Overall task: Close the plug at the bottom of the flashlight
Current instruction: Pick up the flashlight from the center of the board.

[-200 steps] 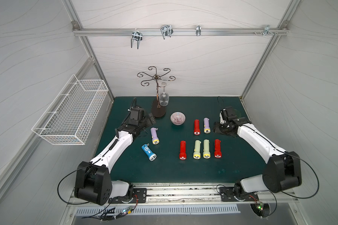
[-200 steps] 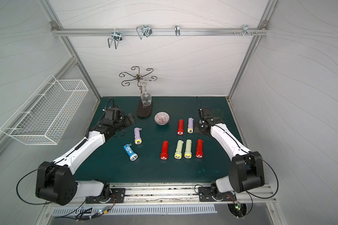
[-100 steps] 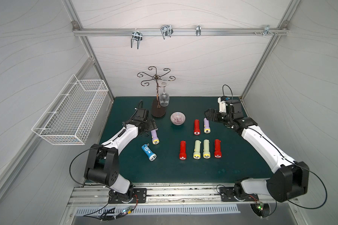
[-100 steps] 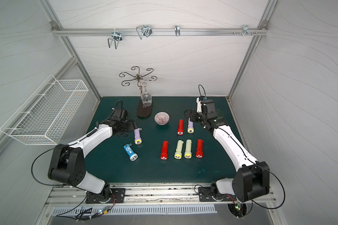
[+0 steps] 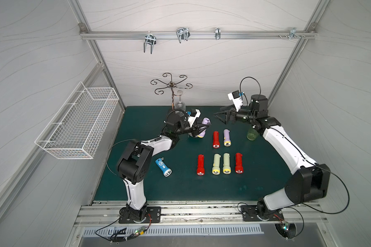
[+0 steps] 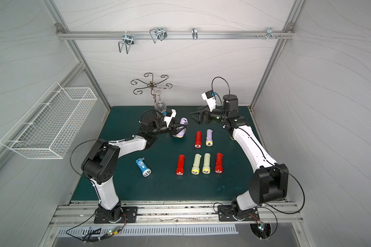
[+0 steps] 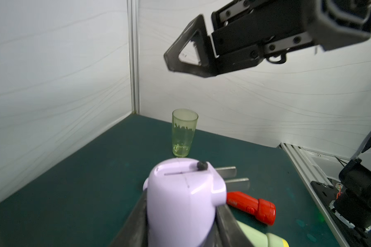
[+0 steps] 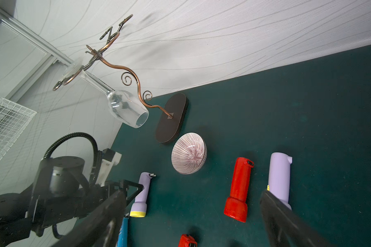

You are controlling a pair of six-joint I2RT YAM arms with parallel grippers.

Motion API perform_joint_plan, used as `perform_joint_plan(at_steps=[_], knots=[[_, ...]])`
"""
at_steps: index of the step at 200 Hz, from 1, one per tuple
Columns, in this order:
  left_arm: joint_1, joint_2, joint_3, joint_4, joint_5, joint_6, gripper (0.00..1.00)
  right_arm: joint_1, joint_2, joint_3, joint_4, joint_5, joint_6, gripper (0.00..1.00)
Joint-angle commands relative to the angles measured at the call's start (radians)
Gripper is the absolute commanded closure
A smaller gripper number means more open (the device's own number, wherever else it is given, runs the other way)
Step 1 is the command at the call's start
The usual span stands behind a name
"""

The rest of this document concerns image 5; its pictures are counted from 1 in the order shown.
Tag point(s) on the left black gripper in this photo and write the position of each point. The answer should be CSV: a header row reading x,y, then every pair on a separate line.
x,y
193,128

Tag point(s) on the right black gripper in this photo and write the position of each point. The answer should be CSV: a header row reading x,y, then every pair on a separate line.
x,y
233,114

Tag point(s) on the purple flashlight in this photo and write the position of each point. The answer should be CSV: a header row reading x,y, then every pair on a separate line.
x,y
227,141
206,123

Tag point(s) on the red flashlight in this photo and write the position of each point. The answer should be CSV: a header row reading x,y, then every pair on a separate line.
x,y
239,164
216,140
200,165

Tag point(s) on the blue flashlight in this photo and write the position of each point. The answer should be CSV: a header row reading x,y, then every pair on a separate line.
x,y
163,167

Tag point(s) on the pale green flashlight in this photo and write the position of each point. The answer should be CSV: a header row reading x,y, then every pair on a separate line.
x,y
216,164
226,164

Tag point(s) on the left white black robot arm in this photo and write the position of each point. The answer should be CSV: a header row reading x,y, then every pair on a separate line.
x,y
133,165

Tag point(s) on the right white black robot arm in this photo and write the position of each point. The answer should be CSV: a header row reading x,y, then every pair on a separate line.
x,y
309,180

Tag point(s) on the clear wine glass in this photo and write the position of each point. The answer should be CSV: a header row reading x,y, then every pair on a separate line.
x,y
180,104

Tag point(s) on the green translucent cup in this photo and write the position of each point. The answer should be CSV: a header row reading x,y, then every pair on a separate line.
x,y
252,134

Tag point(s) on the dark metal cup stand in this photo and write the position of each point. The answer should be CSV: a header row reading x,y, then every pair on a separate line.
x,y
171,85

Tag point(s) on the green table mat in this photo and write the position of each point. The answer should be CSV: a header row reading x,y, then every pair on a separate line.
x,y
264,169

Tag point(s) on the metal hook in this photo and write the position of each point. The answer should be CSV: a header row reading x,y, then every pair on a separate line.
x,y
292,35
150,41
183,33
217,33

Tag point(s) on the white wire basket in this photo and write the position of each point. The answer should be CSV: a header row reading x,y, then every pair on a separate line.
x,y
75,131

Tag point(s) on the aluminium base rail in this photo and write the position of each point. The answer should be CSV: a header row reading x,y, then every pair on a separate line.
x,y
101,213

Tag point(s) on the aluminium cross rail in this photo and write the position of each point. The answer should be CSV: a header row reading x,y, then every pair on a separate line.
x,y
194,35

